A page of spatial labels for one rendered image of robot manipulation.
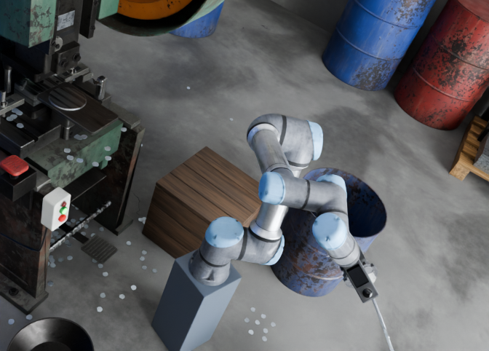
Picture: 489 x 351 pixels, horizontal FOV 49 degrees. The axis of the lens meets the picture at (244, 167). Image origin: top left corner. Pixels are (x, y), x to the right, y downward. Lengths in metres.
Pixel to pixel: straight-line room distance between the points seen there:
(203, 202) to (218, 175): 0.20
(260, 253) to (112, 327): 0.76
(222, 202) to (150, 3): 0.89
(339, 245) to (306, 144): 0.46
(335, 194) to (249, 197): 1.13
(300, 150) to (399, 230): 1.70
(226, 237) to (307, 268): 0.79
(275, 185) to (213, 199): 1.09
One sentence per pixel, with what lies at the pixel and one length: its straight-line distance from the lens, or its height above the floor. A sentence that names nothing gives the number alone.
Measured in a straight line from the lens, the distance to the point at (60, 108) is 1.92.
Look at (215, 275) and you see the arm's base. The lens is 1.90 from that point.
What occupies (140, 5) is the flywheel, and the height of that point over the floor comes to 1.05.
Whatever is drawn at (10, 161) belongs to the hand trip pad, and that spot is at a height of 0.76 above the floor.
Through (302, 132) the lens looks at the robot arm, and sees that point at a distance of 1.64.
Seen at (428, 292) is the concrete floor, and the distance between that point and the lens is 3.07.
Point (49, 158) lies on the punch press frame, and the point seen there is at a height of 0.64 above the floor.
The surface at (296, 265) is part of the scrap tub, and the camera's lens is 2.51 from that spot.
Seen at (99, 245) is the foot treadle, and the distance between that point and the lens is 2.31.
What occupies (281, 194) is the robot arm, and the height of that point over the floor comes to 1.15.
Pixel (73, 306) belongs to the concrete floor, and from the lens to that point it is 2.33.
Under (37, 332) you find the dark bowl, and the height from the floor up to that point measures 0.04.
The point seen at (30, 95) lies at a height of 0.77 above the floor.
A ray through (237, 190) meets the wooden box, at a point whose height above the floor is 0.35.
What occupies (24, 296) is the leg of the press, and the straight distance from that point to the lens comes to 2.32.
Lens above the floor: 1.98
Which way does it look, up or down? 40 degrees down
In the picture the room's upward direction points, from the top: 23 degrees clockwise
